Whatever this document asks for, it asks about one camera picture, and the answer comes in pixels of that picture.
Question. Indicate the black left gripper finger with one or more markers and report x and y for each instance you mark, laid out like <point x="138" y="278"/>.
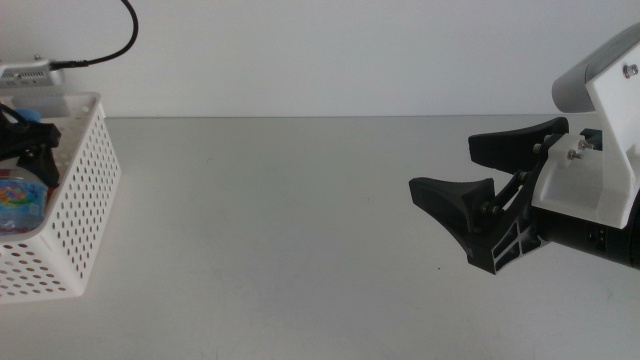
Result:
<point x="47" y="150"/>

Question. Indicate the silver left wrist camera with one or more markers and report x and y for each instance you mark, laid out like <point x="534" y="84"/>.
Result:
<point x="27" y="75"/>

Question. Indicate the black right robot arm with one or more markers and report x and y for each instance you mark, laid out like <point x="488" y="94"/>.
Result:
<point x="600" y="241"/>

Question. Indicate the white perforated plastic basket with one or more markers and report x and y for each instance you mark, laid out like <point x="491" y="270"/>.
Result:
<point x="80" y="200"/>

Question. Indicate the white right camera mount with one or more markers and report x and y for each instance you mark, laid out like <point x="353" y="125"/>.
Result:
<point x="575" y="190"/>

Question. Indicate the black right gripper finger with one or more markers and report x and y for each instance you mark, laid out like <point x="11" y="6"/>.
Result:
<point x="510" y="148"/>
<point x="450" y="201"/>

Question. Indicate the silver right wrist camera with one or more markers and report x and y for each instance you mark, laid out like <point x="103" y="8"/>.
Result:
<point x="575" y="85"/>

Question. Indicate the clear water bottle blue cap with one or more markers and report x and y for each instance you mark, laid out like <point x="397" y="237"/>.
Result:
<point x="20" y="200"/>

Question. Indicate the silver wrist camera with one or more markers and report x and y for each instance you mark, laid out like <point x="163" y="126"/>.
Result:
<point x="27" y="75"/>
<point x="575" y="85"/>

